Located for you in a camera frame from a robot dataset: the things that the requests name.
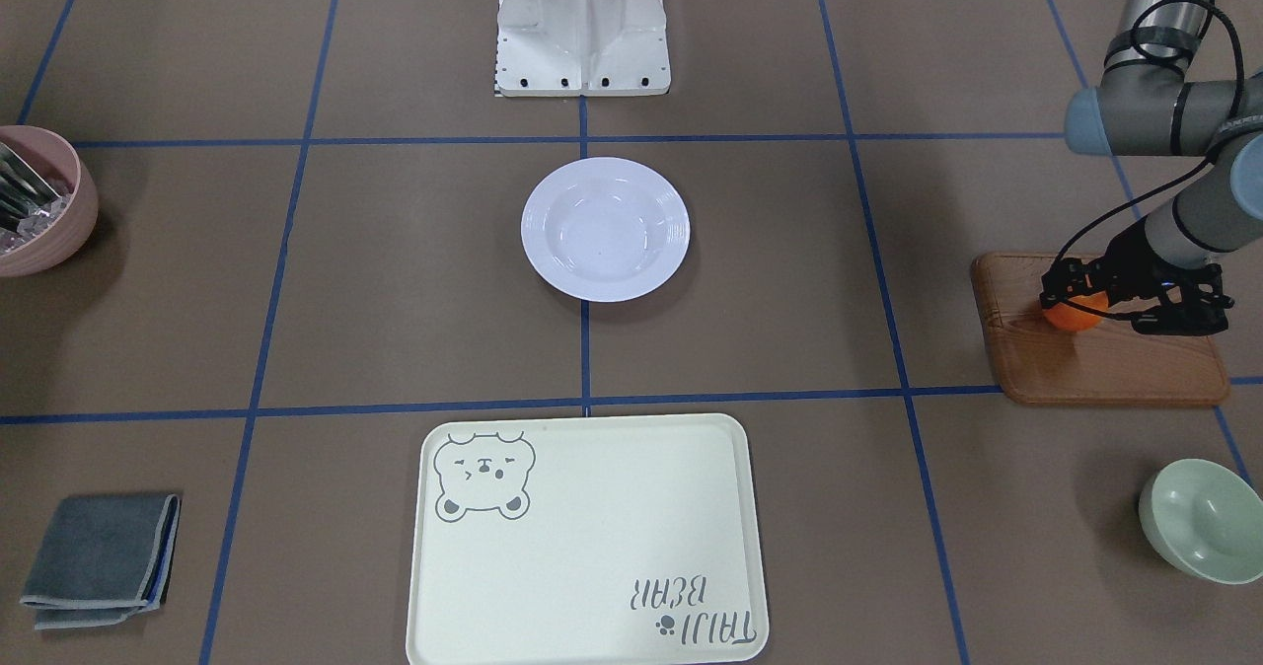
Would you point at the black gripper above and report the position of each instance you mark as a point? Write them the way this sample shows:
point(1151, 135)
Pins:
point(1128, 268)

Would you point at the orange fruit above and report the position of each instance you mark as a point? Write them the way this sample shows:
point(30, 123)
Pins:
point(1080, 315)

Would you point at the white round plate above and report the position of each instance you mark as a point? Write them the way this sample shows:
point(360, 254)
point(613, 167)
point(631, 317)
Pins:
point(605, 230)

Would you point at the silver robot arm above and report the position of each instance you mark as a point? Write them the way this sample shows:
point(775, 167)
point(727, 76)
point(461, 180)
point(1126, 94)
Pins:
point(1174, 84)

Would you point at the cream bear tray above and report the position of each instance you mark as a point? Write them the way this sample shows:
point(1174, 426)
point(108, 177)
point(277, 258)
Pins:
point(591, 540)

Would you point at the wooden cutting board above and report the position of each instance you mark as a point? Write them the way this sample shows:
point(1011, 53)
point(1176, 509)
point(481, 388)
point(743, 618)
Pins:
point(1108, 365)

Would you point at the green ceramic bowl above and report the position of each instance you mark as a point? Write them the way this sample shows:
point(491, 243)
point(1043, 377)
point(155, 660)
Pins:
point(1204, 520)

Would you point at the grey folded cloth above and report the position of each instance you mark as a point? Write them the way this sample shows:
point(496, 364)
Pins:
point(104, 558)

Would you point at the pink bowl with ice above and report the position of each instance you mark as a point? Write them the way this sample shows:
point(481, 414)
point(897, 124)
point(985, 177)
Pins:
point(52, 157)

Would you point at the metal scoop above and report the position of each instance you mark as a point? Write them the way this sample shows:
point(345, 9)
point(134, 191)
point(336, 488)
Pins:
point(28, 200)

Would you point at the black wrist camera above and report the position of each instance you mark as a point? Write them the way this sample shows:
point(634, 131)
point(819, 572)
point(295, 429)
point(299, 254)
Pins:
point(1189, 302)

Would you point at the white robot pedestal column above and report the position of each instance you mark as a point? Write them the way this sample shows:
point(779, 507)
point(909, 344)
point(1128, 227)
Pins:
point(571, 48)

